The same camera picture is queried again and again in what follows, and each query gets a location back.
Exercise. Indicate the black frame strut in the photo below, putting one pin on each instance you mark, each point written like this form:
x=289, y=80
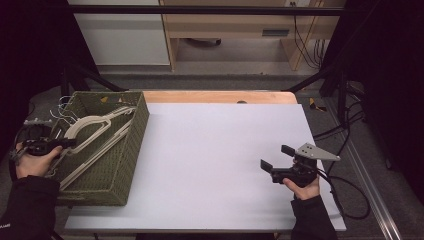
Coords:
x=320, y=80
x=86, y=78

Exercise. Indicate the white cabinet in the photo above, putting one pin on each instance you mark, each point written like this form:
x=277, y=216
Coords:
x=123, y=36

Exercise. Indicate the black curtain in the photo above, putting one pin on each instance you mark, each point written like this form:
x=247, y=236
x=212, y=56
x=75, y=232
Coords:
x=33, y=50
x=386, y=83

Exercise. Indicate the light wooden desk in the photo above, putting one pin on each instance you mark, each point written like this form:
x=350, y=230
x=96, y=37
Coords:
x=233, y=25

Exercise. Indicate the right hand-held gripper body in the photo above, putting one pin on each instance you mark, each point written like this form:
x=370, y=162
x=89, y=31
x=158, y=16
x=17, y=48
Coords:
x=303, y=173

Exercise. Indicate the yellow and black floor marker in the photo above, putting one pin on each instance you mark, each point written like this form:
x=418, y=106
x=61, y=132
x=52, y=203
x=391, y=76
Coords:
x=315, y=106

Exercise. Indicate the aluminium floor rail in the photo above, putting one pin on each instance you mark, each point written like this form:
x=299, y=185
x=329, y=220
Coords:
x=373, y=186

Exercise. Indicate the person's right hand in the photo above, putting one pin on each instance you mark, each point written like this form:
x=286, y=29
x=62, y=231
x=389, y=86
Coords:
x=305, y=193

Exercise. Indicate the white paper sheet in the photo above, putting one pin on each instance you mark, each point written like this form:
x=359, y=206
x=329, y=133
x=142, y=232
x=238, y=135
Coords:
x=206, y=160

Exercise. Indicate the green woven basket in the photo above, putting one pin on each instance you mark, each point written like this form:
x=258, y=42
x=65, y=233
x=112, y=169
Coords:
x=113, y=173

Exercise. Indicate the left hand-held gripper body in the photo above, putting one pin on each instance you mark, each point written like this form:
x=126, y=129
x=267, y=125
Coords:
x=38, y=145

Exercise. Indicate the black metal crossbar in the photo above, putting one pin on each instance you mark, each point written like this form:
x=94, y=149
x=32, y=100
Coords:
x=200, y=10

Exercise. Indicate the person's left hand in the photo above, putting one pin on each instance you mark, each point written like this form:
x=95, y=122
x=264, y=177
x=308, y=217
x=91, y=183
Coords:
x=35, y=165

